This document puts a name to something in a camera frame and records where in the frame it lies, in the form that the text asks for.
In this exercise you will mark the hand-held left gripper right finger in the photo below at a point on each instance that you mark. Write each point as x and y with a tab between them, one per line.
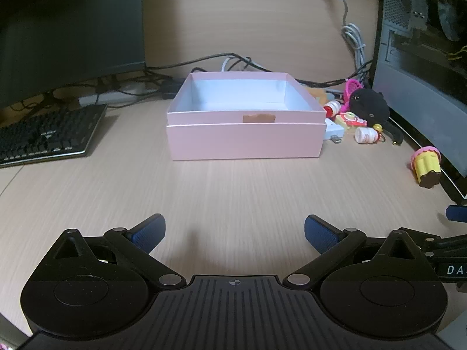
323	234

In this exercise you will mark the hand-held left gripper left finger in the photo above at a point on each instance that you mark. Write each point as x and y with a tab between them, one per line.
147	233

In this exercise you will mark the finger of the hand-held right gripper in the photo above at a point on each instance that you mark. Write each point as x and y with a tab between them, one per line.
434	242
458	213

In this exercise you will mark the yellow pink cupcake toy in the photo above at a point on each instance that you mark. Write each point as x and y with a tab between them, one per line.
425	166

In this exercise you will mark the white battery charger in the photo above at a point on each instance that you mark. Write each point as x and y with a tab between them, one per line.
334	127

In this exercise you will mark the yellow pink toy camera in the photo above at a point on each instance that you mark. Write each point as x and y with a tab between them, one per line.
349	120

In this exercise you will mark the pink cardboard box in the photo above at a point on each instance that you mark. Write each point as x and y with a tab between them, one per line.
244	142

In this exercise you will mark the black plush toy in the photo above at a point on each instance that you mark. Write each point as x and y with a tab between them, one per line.
368	105

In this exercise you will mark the pink toy net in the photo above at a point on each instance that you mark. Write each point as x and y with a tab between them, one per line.
352	89

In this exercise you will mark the white pink small toy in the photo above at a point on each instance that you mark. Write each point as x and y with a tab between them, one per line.
366	135

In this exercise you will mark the white red small toy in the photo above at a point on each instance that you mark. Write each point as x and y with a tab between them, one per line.
332	108

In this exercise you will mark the tan printed toy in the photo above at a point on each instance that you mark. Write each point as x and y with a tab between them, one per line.
318	94

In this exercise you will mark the black keyboard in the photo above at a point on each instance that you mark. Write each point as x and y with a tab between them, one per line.
47	135

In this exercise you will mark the black computer case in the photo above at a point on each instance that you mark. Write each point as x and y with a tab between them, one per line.
412	80

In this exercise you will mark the white power strip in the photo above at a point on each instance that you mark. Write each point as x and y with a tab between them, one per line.
124	93

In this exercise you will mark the black computer monitor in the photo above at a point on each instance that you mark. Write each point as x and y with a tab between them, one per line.
73	25

